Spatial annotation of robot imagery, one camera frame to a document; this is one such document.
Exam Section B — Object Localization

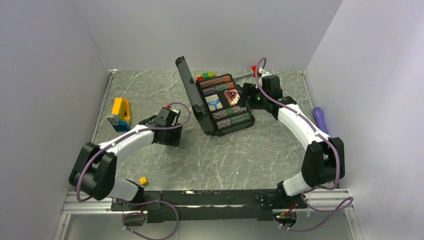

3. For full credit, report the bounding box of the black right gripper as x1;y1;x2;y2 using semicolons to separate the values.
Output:
237;83;270;110

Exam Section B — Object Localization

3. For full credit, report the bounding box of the red playing card deck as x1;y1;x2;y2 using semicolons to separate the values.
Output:
223;88;245;107

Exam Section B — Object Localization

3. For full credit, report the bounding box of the blue texas holdem card deck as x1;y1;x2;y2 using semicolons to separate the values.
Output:
205;94;223;112

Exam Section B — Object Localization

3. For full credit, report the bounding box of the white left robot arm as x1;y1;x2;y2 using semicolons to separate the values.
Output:
68;106;183;210

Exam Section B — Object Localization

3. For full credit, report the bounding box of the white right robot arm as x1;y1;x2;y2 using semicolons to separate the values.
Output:
238;75;345;208

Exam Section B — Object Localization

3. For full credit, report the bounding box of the blue green purple chip row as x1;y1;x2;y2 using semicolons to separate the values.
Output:
212;106;247;121

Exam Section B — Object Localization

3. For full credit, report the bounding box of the red headed toy hammer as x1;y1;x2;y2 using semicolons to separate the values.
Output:
233;66;256;81

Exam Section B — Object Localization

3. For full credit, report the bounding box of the orange black chip row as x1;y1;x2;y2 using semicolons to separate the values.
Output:
199;75;232;89

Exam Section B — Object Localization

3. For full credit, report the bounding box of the black poker chip case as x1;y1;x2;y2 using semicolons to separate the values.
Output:
175;56;255;137

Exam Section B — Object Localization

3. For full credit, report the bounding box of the pink green chip row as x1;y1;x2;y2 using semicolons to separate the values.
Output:
216;113;252;130

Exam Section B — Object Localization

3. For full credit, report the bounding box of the purple green orange chip row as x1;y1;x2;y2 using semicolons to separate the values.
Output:
202;82;235;97

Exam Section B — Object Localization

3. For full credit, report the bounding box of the colourful toy brick stack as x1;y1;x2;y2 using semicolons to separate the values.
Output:
196;71;216;82

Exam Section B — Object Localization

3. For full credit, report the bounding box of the yellow orange duplo brick tower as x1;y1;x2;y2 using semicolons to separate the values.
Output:
106;97;132;132

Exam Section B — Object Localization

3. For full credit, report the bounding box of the small yellow cube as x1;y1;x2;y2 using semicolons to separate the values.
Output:
139;177;149;187

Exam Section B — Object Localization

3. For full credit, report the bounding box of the purple cylindrical flashlight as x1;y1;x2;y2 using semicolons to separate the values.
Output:
312;107;329;134

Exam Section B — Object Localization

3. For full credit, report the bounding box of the black base crossbar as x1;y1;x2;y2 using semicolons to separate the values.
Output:
110;188;309;223

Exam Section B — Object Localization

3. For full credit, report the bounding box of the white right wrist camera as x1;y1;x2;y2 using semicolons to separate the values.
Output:
258;67;271;77

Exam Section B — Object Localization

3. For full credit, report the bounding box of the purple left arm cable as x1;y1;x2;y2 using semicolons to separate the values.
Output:
75;101;192;240

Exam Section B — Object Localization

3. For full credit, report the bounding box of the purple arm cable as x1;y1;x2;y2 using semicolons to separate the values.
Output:
254;57;355;233
75;101;192;240

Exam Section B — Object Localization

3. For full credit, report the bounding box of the aluminium frame rail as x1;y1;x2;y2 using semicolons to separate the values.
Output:
61;191;113;215

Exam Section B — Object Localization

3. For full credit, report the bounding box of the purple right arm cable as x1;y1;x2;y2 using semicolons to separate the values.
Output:
254;57;355;233

